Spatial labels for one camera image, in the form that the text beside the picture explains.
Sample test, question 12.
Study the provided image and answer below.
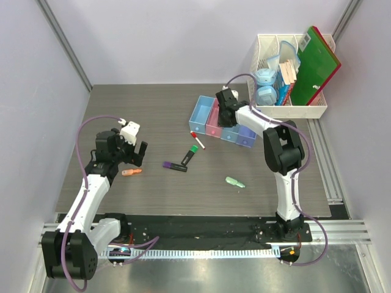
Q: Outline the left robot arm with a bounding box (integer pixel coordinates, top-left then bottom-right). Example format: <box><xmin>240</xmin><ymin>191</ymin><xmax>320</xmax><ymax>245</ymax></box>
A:
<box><xmin>41</xmin><ymin>122</ymin><xmax>148</xmax><ymax>281</ymax></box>

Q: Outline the clear blue zip bag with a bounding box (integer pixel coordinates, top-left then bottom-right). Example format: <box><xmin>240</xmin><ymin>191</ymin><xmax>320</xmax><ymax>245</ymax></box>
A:
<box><xmin>266</xmin><ymin>40</ymin><xmax>301</xmax><ymax>73</ymax></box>

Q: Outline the left corner aluminium post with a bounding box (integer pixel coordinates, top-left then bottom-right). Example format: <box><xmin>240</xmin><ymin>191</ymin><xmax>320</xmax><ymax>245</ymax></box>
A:
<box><xmin>36</xmin><ymin>0</ymin><xmax>93</xmax><ymax>93</ymax></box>

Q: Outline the green cap black highlighter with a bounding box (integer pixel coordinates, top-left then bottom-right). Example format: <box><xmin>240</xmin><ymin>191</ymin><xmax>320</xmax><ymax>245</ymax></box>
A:
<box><xmin>181</xmin><ymin>145</ymin><xmax>198</xmax><ymax>166</ymax></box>

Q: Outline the purple cap black highlighter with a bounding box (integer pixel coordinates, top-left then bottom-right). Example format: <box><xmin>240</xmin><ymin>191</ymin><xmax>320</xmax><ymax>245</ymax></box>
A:
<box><xmin>163</xmin><ymin>161</ymin><xmax>188</xmax><ymax>172</ymax></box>

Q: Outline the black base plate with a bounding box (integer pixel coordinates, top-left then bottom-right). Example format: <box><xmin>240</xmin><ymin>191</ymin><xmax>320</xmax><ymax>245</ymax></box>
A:
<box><xmin>113</xmin><ymin>215</ymin><xmax>312</xmax><ymax>251</ymax></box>

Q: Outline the orange mini highlighter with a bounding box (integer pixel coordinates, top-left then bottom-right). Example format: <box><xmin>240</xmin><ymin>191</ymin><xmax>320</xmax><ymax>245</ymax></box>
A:
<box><xmin>122</xmin><ymin>168</ymin><xmax>142</xmax><ymax>176</ymax></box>

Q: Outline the white plastic organizer basket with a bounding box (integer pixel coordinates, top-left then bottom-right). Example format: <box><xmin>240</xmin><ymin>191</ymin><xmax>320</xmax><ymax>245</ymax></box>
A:
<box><xmin>247</xmin><ymin>34</ymin><xmax>327</xmax><ymax>119</ymax></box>

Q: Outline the wooden sticks bundle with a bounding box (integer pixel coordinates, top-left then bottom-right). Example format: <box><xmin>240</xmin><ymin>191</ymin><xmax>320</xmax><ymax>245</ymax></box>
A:
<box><xmin>278</xmin><ymin>59</ymin><xmax>297</xmax><ymax>86</ymax></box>

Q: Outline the light blue drawer box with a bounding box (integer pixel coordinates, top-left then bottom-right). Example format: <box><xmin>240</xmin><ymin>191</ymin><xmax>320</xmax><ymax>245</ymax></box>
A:
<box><xmin>189</xmin><ymin>95</ymin><xmax>215</xmax><ymax>134</ymax></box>

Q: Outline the light green mini highlighter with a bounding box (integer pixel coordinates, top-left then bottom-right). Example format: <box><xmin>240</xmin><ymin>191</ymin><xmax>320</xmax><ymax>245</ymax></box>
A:
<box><xmin>225</xmin><ymin>176</ymin><xmax>246</xmax><ymax>188</ymax></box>

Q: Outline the pink drawer box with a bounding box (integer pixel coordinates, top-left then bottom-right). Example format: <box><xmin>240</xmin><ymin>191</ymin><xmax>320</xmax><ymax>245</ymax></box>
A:
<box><xmin>205</xmin><ymin>99</ymin><xmax>222</xmax><ymax>138</ymax></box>

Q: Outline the green plastic folder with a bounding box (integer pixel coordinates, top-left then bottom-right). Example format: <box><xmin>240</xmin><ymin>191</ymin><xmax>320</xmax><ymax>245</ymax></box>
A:
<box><xmin>290</xmin><ymin>28</ymin><xmax>320</xmax><ymax>106</ymax></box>

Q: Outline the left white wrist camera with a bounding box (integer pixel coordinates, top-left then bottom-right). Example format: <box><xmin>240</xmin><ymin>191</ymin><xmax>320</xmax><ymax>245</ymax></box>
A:
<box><xmin>119</xmin><ymin>119</ymin><xmax>140</xmax><ymax>146</ymax></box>

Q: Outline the red cap whiteboard marker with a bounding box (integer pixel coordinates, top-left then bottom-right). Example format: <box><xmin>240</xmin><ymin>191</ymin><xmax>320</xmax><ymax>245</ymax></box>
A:
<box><xmin>190</xmin><ymin>131</ymin><xmax>205</xmax><ymax>150</ymax></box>

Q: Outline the slotted cable duct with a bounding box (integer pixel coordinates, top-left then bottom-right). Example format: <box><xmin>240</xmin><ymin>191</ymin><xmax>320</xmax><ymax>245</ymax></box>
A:
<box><xmin>99</xmin><ymin>247</ymin><xmax>280</xmax><ymax>260</ymax></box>

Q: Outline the corner aluminium post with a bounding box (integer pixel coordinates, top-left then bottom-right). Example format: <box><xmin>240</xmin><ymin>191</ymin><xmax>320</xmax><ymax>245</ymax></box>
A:
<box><xmin>36</xmin><ymin>0</ymin><xmax>93</xmax><ymax>93</ymax></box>
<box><xmin>332</xmin><ymin>0</ymin><xmax>363</xmax><ymax>43</ymax></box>

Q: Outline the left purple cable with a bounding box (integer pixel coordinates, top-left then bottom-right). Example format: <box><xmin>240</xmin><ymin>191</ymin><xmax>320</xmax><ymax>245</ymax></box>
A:
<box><xmin>60</xmin><ymin>114</ymin><xmax>126</xmax><ymax>293</ymax></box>

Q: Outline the blue red card box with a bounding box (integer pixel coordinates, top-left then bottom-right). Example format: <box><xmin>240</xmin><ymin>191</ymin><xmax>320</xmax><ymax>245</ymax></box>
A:
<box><xmin>275</xmin><ymin>70</ymin><xmax>293</xmax><ymax>106</ymax></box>

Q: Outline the purple drawer box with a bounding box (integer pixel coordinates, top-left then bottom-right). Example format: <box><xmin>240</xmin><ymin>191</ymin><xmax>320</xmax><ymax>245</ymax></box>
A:
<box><xmin>236</xmin><ymin>126</ymin><xmax>257</xmax><ymax>148</ymax></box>

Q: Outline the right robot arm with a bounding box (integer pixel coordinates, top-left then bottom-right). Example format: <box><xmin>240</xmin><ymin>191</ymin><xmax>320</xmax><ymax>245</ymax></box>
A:
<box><xmin>216</xmin><ymin>88</ymin><xmax>305</xmax><ymax>241</ymax></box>

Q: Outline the right corner aluminium post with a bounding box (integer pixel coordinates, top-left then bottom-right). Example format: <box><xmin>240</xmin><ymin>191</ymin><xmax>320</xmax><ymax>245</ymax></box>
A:
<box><xmin>332</xmin><ymin>0</ymin><xmax>363</xmax><ymax>43</ymax></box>

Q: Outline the lower blue tape dispenser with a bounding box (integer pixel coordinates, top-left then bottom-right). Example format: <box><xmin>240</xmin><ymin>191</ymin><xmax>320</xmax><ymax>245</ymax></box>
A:
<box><xmin>255</xmin><ymin>86</ymin><xmax>277</xmax><ymax>106</ymax></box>

